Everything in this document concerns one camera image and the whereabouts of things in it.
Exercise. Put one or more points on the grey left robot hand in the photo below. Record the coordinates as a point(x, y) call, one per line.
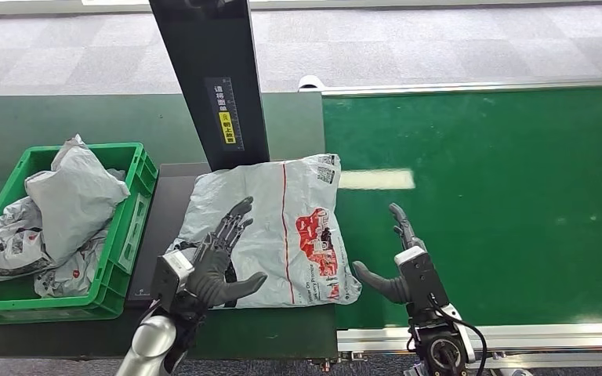
point(215, 275)

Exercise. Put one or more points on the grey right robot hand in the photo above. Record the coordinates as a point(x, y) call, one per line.
point(384, 288)

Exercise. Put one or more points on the grey courier bag red print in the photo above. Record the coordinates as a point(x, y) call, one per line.
point(290, 197)

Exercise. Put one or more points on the black weighing scale platform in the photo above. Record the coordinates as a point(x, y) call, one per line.
point(168, 207)

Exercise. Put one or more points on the green plastic basket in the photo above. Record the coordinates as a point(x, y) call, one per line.
point(129, 207)

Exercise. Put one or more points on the small printed grey bag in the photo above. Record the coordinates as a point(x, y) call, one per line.
point(70, 275)

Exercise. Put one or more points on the black yellow column label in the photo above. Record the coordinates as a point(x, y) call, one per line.
point(227, 127)

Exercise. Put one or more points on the plain grey courier bag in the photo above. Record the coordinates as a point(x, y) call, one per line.
point(72, 202)

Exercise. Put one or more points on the green conveyor belt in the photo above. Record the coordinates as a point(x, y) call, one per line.
point(514, 181)

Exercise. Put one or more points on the dark green table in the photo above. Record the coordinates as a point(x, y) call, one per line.
point(98, 119)

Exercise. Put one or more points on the crumpled printed grey bag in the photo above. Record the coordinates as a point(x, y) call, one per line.
point(7, 249)

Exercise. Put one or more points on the white conveyor roller cap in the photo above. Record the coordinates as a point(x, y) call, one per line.
point(310, 83)

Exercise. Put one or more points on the black scale column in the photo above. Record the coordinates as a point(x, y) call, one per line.
point(207, 52)

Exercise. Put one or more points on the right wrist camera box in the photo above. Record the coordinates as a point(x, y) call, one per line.
point(423, 280)

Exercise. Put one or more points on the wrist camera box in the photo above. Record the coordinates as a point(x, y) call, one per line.
point(423, 280)
point(168, 275)

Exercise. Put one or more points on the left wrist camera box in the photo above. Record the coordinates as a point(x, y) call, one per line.
point(168, 275)

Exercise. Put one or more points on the wide aluminium conveyor rail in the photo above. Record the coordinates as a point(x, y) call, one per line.
point(540, 337)

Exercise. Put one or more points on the thin aluminium conveyor rail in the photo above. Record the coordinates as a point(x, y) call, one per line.
point(462, 86)

